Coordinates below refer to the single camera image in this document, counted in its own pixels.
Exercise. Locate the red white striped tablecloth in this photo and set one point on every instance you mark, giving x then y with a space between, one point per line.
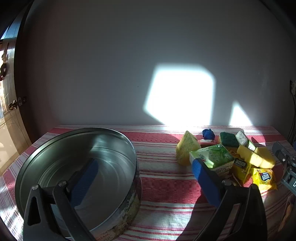
166 166

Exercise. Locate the yellow snack packet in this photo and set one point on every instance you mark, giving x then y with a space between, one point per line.
263 179

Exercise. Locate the red snack packet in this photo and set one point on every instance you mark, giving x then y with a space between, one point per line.
205 140

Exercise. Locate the round metal cookie tin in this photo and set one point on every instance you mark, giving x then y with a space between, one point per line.
104 148

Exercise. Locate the hanging door ornament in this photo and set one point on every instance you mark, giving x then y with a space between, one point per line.
3 69

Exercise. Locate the yellow box with dark label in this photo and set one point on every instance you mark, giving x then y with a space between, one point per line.
241 171

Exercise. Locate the wall socket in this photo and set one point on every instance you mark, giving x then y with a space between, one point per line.
293 87

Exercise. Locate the blue cloth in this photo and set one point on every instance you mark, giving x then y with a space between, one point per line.
208 134

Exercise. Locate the plain yellow sponge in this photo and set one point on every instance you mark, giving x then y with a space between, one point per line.
256 157

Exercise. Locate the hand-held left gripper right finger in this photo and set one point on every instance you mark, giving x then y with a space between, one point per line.
205 183

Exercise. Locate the green drink carton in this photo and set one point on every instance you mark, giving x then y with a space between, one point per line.
215 157
242 138

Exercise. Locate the yellow speckled sponge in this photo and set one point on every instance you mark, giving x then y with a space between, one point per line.
186 148

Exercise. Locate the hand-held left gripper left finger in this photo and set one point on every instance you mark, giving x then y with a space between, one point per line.
85 183

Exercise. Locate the green yellow scouring sponge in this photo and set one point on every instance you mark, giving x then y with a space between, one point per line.
227 139

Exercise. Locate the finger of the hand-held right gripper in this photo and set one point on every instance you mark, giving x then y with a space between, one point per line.
281 153

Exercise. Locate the wooden door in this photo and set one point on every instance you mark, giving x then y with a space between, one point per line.
11 129

